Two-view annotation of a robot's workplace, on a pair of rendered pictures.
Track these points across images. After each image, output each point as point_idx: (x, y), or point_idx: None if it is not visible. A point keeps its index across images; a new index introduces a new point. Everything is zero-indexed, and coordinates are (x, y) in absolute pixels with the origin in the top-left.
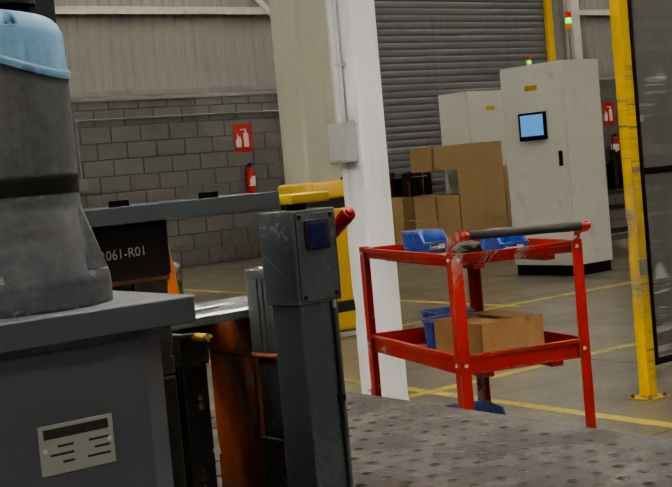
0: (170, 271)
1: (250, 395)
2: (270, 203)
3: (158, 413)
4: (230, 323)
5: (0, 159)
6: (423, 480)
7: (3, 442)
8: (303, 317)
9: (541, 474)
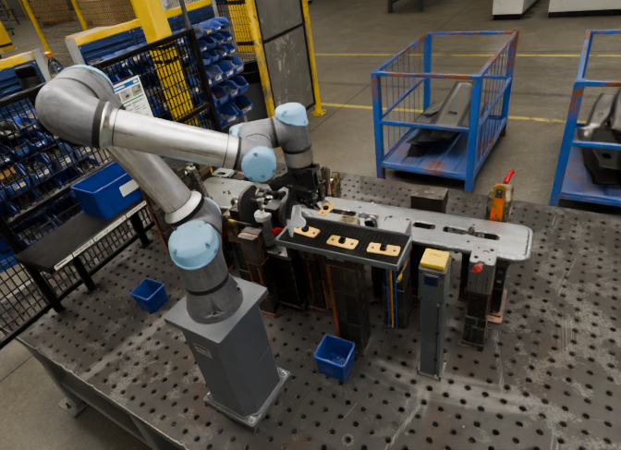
0: (354, 269)
1: None
2: (392, 269)
3: (226, 354)
4: None
5: (183, 283)
6: (562, 353)
7: (187, 340)
8: (420, 302)
9: (609, 404)
